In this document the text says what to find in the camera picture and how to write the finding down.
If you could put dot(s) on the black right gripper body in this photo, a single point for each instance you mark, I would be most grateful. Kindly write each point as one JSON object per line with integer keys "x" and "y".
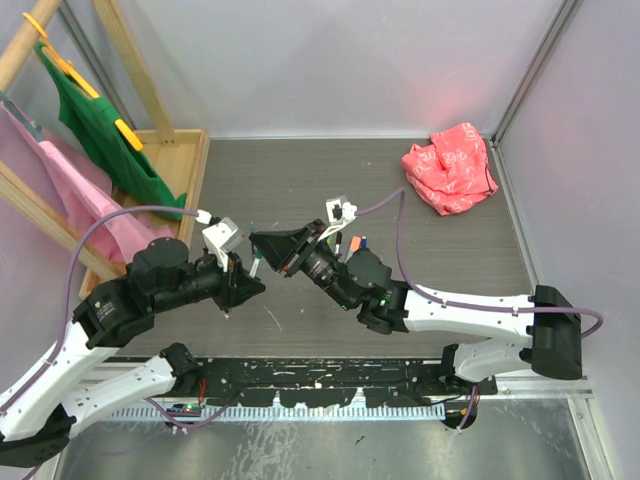
{"x": 314, "y": 264}

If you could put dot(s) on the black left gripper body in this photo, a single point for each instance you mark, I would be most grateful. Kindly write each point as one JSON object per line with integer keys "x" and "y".
{"x": 210, "y": 278}

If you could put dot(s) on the white marker with green end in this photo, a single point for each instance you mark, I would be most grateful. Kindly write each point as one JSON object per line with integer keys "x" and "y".
{"x": 255, "y": 264}

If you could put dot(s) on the orange highlighter cap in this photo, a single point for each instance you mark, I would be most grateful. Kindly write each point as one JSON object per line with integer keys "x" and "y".
{"x": 355, "y": 243}

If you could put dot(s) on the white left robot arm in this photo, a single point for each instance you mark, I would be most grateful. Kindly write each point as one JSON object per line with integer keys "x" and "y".
{"x": 55, "y": 408}

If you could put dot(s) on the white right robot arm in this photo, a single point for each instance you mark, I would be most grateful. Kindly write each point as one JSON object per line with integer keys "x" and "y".
{"x": 541, "y": 332}

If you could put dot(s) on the pink cloth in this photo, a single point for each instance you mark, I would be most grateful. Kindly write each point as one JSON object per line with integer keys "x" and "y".
{"x": 85, "y": 205}

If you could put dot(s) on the coral patterned cloth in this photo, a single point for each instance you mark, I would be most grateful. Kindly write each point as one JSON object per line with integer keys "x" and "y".
{"x": 451, "y": 174}

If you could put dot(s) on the yellow clothes hanger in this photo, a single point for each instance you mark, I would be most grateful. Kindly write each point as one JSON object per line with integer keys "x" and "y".
{"x": 67, "y": 68}

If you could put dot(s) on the green cloth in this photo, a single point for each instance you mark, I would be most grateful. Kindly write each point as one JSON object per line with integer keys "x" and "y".
{"x": 92, "y": 123}

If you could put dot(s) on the blue-grey clothes hanger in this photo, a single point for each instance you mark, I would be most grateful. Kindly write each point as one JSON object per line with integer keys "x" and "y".
{"x": 31, "y": 127}

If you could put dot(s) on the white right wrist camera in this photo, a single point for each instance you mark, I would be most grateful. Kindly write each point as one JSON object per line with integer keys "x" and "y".
{"x": 340, "y": 213}

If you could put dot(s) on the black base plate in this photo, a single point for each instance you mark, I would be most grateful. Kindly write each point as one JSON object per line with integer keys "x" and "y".
{"x": 319, "y": 382}

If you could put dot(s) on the grey slotted cable duct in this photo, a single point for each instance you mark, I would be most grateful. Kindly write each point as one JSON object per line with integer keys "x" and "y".
{"x": 144, "y": 412}

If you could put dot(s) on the aluminium frame post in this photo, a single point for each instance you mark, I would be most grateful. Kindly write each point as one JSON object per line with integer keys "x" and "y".
{"x": 549, "y": 42}

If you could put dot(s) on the wooden rack frame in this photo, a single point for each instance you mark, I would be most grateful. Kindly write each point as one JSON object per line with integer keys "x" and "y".
{"x": 60, "y": 150}

